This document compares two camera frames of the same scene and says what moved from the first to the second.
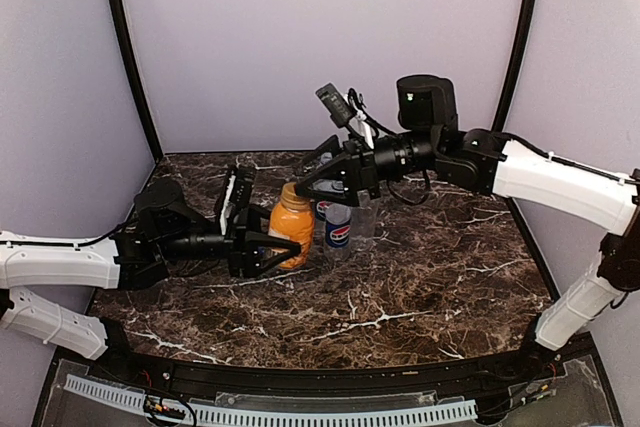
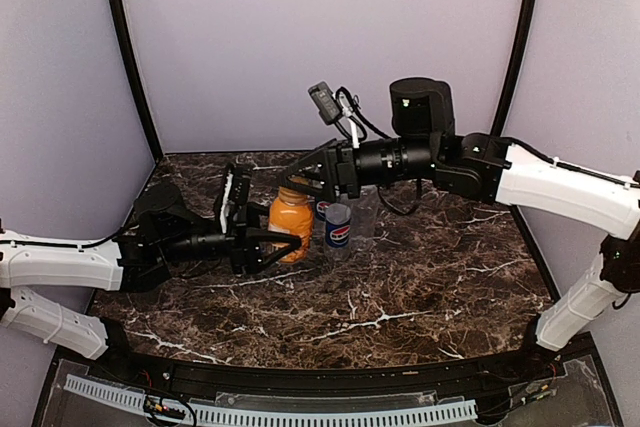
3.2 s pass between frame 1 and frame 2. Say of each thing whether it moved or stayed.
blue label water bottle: moved
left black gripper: stayed
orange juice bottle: stayed
